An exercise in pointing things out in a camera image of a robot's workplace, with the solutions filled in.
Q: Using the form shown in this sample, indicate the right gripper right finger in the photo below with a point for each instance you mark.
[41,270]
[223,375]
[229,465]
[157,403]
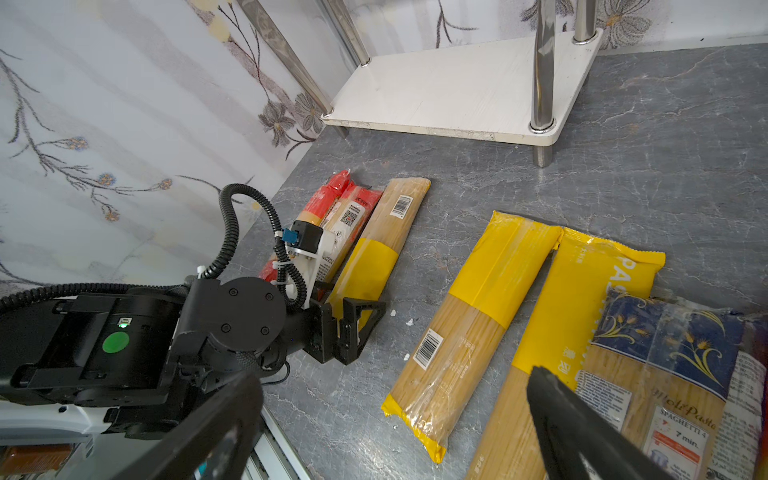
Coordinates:
[573,437]

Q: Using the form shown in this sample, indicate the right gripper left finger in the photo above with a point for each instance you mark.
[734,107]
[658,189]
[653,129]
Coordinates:
[219,437]

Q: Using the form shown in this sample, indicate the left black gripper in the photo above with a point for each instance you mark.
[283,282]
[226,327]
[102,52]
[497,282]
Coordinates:
[315,331]

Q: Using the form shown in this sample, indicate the yellow band spaghetti bag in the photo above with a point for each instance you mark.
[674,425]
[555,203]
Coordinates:
[377,251]

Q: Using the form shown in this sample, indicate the yellow spaghetti bag barcode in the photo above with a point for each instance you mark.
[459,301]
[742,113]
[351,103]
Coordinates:
[455,350]

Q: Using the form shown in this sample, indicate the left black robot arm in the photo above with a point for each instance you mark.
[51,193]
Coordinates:
[150,355]

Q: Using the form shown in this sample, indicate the white two-tier shelf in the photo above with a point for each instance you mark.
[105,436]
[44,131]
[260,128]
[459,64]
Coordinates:
[518,91]

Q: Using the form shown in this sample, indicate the blue gold spaghetti bag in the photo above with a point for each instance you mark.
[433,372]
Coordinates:
[682,382]

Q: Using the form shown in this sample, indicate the red spaghetti bag white label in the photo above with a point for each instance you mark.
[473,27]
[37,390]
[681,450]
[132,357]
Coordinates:
[343,224]

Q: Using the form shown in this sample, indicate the red spaghetti bag far left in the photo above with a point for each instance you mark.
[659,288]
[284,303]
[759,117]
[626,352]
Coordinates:
[325,198]

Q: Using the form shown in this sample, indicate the long yellow spaghetti bag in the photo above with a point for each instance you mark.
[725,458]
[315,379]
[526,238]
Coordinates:
[569,307]

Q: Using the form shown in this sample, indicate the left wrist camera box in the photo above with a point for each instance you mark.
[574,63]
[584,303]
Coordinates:
[310,247]

